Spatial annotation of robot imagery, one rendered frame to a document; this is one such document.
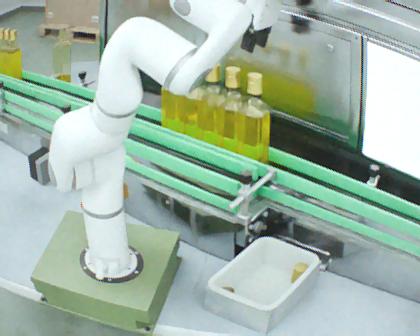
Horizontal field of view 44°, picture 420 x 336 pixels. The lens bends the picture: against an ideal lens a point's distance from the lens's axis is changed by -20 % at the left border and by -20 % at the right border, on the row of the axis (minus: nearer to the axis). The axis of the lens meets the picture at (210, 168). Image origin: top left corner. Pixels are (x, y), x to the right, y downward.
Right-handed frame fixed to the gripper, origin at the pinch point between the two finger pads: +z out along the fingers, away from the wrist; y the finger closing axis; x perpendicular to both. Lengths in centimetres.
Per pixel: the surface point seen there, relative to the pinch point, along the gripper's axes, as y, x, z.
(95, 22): -240, -282, 184
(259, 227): 11.2, 19.6, 36.2
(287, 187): 4.2, 20.0, 27.7
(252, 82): 1.6, 3.0, 9.8
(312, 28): -11.7, 8.4, -6.4
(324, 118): -12.4, 18.0, 16.5
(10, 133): 15, -77, 67
